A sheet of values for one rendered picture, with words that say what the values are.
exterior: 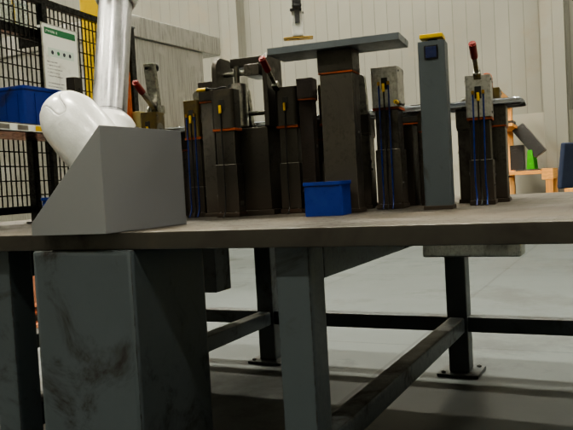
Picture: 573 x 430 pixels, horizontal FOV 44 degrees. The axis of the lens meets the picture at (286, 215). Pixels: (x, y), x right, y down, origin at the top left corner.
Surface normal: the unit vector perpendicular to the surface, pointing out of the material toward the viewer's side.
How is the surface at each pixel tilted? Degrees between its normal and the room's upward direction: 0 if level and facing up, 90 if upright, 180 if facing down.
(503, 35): 90
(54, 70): 90
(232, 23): 90
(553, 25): 90
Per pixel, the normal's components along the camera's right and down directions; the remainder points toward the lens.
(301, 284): -0.44, 0.07
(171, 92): 0.88, -0.03
